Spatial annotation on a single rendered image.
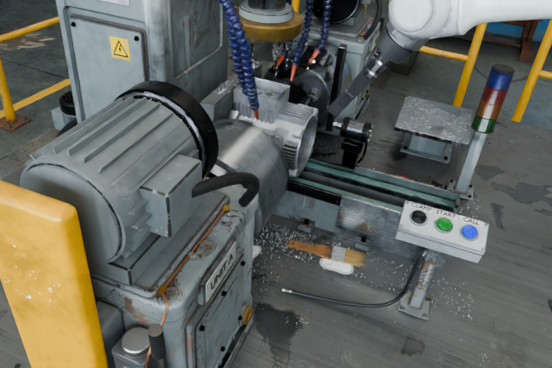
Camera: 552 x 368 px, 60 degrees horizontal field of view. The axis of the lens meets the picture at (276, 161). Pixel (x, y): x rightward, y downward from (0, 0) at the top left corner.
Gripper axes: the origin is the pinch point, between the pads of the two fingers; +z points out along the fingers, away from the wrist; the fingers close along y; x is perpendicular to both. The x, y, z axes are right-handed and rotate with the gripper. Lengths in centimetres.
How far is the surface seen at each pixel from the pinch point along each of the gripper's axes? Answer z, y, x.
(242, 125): 10.4, 17.6, -13.9
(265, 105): 14.9, -0.9, -13.5
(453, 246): -3.2, 21.9, 34.0
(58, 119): 114, -37, -82
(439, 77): 92, -333, 78
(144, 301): 7, 66, -7
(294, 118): 13.1, -2.1, -5.8
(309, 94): 17.1, -23.4, -6.5
